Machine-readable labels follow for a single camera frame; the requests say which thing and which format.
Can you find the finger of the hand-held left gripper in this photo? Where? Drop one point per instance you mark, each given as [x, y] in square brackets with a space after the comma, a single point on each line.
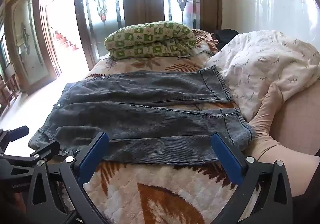
[47, 150]
[15, 134]

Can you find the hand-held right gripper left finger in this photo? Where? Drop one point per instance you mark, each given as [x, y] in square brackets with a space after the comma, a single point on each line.
[94, 155]

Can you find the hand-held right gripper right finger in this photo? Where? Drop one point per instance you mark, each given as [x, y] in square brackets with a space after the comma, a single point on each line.
[227, 159]

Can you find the grey denim pants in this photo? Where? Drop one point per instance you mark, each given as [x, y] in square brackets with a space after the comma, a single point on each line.
[150, 119]

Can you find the wooden chair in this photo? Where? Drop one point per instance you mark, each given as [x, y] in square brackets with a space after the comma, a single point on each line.
[8, 91]

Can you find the beige wrinkled cloth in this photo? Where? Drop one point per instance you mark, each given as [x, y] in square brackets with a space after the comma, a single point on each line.
[267, 119]

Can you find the leaf print fleece blanket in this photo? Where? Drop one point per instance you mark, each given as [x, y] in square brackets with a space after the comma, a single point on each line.
[175, 189]

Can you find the wooden door with frosted glass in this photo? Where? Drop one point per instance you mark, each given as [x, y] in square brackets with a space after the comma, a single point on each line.
[27, 44]

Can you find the white floral quilt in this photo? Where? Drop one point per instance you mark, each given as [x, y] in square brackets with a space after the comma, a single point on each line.
[262, 69]

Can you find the dark cloth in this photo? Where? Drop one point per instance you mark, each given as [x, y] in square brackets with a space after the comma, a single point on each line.
[227, 36]

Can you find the green checked folded blanket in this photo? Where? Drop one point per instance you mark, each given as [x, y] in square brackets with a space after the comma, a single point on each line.
[150, 39]

